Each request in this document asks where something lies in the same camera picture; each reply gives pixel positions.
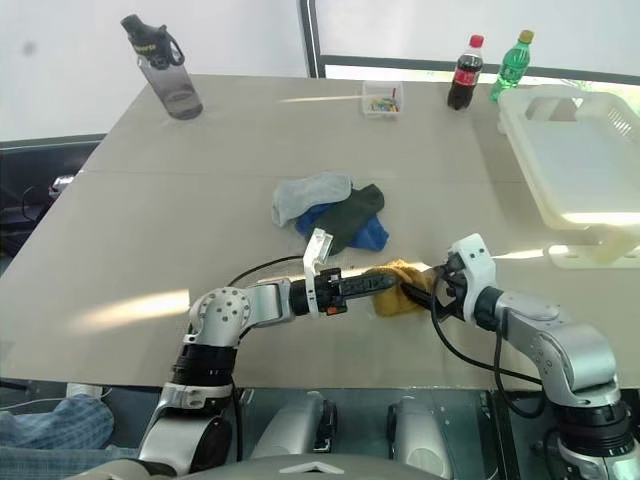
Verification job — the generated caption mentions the white plastic basket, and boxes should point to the white plastic basket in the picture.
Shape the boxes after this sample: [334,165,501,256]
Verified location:
[497,84,640,270]

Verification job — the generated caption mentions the dark window frame post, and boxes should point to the dark window frame post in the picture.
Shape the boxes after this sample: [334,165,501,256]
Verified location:
[298,0,324,79]

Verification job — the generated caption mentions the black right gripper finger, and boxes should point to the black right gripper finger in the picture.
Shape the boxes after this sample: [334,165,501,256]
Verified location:
[399,281,445,316]
[423,264,450,290]

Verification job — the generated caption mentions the grey cloth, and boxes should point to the grey cloth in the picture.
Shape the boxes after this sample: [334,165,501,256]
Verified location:
[272,171,354,229]

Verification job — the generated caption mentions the blue sock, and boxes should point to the blue sock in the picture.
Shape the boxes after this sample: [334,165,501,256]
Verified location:
[294,202,332,242]
[348,214,391,254]

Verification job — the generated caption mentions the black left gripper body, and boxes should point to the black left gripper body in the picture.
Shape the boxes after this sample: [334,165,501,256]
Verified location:
[314,268,355,318]

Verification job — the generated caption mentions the yellow terry sock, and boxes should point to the yellow terry sock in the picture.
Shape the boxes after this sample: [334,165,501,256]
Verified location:
[377,257,436,294]
[372,287,426,320]

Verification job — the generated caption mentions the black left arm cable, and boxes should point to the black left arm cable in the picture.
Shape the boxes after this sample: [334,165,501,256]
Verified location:
[226,255,307,289]

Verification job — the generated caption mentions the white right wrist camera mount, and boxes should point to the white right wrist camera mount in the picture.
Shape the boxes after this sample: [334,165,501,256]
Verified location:
[443,232,500,325]

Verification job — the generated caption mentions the dark green cloth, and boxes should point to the dark green cloth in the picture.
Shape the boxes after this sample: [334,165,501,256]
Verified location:
[319,183,386,256]

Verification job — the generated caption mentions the cola bottle red cap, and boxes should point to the cola bottle red cap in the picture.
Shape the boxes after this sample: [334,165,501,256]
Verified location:
[446,33,486,111]

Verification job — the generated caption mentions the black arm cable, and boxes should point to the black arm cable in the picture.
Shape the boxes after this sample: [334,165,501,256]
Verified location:
[430,273,547,417]
[226,255,307,289]

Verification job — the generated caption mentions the grey water bottle black lid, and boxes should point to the grey water bottle black lid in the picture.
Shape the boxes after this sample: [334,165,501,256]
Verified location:
[119,13,205,120]

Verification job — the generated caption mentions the small clear plastic box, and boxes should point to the small clear plastic box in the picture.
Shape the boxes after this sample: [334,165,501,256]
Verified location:
[361,80,405,120]

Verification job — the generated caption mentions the dark side shelf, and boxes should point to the dark side shelf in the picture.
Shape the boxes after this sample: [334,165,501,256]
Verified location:
[0,138,104,264]

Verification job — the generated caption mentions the person leg in jeans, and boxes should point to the person leg in jeans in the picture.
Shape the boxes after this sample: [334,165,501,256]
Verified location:
[0,393,142,474]

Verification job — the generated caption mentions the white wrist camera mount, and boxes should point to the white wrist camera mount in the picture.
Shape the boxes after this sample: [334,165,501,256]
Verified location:
[443,232,500,325]
[301,227,335,317]

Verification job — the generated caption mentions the silver rounded robot leg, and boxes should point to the silver rounded robot leg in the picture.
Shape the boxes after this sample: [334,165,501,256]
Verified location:
[249,389,337,460]
[387,397,452,480]

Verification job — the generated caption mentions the green soda bottle yellow cap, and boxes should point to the green soda bottle yellow cap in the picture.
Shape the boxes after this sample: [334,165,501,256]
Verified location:
[488,29,535,105]

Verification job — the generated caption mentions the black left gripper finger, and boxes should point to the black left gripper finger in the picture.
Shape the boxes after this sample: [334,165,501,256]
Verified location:
[350,286,397,305]
[349,271,402,290]

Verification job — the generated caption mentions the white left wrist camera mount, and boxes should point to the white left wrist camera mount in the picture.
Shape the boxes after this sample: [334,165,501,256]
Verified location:
[301,227,335,317]

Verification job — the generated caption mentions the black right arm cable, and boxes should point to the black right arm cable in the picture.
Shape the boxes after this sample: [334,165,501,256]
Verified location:
[430,273,547,417]

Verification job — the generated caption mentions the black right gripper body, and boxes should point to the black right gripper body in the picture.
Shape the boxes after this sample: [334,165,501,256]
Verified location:
[431,253,470,322]

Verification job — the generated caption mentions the grey robot torso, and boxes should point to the grey robot torso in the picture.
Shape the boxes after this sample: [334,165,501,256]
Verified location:
[74,453,454,480]

